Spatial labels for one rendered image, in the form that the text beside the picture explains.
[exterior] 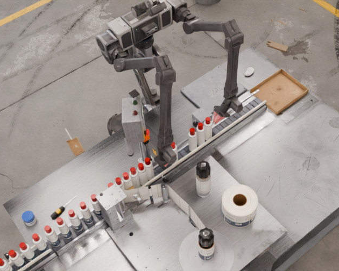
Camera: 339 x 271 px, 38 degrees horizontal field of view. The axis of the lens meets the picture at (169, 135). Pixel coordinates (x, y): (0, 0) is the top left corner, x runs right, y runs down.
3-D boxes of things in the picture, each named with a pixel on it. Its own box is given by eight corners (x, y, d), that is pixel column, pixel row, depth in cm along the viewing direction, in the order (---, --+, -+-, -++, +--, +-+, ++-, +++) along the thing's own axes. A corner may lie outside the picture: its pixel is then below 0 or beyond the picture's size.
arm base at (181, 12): (185, 16, 310) (185, 1, 301) (193, 22, 306) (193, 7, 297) (175, 22, 308) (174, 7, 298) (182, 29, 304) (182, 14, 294)
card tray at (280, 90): (276, 115, 331) (277, 111, 327) (249, 92, 343) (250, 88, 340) (308, 92, 340) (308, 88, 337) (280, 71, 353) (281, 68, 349)
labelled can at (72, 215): (77, 233, 284) (69, 218, 267) (72, 227, 287) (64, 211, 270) (84, 228, 286) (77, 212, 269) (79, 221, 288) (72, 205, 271)
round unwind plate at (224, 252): (203, 294, 259) (203, 293, 258) (167, 251, 274) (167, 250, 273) (245, 259, 269) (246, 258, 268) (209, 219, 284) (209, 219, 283)
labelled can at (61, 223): (66, 241, 282) (57, 226, 265) (61, 234, 284) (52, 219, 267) (73, 235, 283) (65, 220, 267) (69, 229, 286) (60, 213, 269)
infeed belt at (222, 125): (56, 254, 282) (55, 251, 278) (49, 243, 286) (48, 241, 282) (265, 107, 333) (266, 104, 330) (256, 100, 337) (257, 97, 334)
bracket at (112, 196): (106, 211, 262) (106, 210, 262) (95, 197, 268) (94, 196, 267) (127, 197, 267) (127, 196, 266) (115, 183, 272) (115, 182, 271)
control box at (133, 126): (126, 143, 269) (121, 122, 254) (126, 119, 279) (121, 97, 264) (145, 142, 269) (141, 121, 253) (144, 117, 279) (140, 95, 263)
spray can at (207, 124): (207, 142, 315) (207, 123, 298) (202, 137, 318) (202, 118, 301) (213, 138, 317) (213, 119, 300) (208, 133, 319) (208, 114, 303)
